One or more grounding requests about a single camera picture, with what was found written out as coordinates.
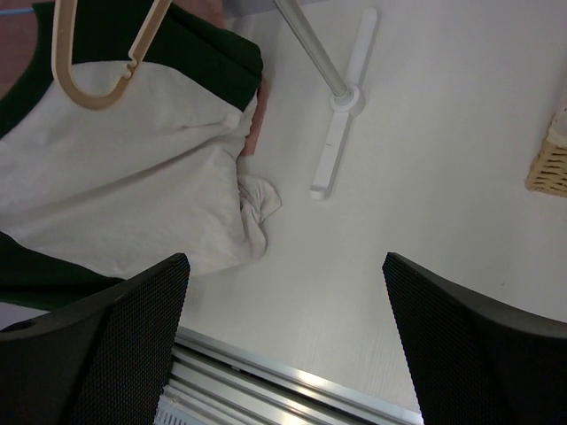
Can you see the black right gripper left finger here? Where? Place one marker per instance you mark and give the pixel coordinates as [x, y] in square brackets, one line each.
[101, 360]

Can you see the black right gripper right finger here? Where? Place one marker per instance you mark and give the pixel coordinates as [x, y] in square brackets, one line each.
[473, 359]

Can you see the green and white t shirt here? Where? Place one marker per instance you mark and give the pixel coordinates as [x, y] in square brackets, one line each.
[89, 198]

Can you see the beige plastic hanger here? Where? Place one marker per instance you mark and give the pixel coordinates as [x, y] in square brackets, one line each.
[62, 54]

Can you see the pink t shirt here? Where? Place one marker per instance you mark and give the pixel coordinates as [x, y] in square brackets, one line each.
[18, 44]

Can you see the wicker laundry basket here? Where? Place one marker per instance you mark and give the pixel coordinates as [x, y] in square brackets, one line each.
[547, 172]

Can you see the white clothes rack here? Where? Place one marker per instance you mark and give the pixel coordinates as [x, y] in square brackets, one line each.
[347, 100]

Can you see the aluminium rail frame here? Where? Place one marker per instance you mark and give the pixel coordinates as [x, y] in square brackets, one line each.
[211, 382]

